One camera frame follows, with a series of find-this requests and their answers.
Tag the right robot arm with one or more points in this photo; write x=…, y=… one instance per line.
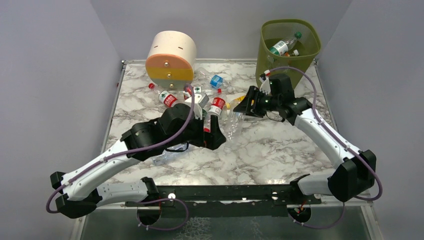
x=354, y=168

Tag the red label bottle red cap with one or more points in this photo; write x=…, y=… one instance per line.
x=209, y=91

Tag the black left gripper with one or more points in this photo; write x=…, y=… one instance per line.
x=205, y=135

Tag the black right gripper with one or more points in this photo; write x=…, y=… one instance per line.
x=255, y=102

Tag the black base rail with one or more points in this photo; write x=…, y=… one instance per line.
x=223, y=201

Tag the clear bottle blue label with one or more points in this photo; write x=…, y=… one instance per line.
x=215, y=81

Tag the green mesh waste bin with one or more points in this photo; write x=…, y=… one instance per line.
x=309, y=46

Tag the yellow juice bottle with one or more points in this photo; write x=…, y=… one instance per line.
x=233, y=103

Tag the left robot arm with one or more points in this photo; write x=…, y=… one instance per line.
x=80, y=192

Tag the clear bottle pale blue cap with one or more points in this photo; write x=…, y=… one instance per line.
x=170, y=154

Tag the red label bottle top left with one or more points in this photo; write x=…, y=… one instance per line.
x=163, y=95

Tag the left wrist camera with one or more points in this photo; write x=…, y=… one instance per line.
x=200, y=101

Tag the red white label water bottle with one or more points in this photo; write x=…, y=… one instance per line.
x=216, y=108

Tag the round cream drawer cabinet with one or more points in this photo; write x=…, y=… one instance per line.
x=171, y=59

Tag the orange label tea bottle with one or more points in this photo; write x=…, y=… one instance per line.
x=293, y=53

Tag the green cap water bottle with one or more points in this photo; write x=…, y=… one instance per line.
x=286, y=44

